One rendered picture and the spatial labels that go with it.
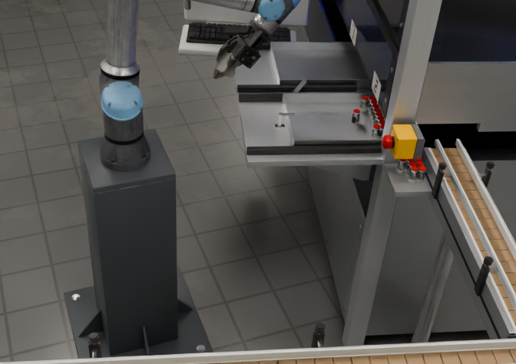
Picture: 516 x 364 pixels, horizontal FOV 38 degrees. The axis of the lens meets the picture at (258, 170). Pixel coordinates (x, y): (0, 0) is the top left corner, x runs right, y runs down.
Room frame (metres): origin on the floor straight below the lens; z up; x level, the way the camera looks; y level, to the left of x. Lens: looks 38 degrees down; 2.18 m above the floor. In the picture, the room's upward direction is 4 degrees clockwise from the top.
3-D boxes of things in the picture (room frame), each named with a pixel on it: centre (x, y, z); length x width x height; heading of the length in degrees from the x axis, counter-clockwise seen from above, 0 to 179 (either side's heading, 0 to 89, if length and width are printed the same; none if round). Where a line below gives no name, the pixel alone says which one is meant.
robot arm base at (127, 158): (1.79, 0.41, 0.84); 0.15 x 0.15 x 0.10
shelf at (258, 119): (2.07, -0.15, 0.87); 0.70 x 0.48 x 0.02; 9
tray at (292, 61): (2.25, -0.20, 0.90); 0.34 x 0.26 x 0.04; 99
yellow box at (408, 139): (1.69, -0.40, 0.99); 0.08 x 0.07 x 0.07; 99
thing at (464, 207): (1.42, -0.59, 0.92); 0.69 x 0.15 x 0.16; 9
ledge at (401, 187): (1.68, -0.45, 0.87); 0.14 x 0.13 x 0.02; 99
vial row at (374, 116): (1.93, -0.36, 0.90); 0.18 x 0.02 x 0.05; 9
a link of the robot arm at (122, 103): (1.80, 0.41, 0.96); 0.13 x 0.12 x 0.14; 15
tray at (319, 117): (1.92, -0.25, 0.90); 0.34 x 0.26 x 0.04; 99
